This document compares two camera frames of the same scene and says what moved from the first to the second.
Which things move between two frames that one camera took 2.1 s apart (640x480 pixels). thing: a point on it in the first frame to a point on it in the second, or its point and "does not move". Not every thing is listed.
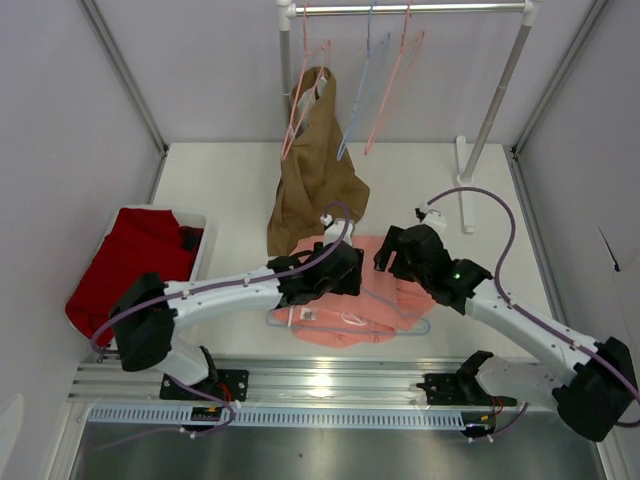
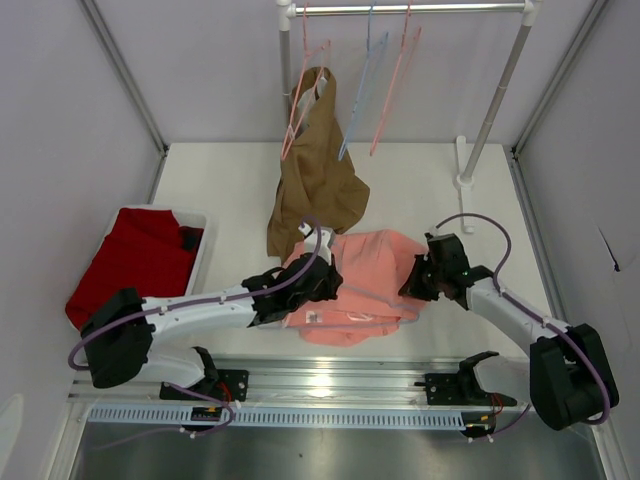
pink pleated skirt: [384, 306] does not move
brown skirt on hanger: [319, 176] does not move
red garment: [141, 241] does not move
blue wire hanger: [347, 329] to [416, 307]
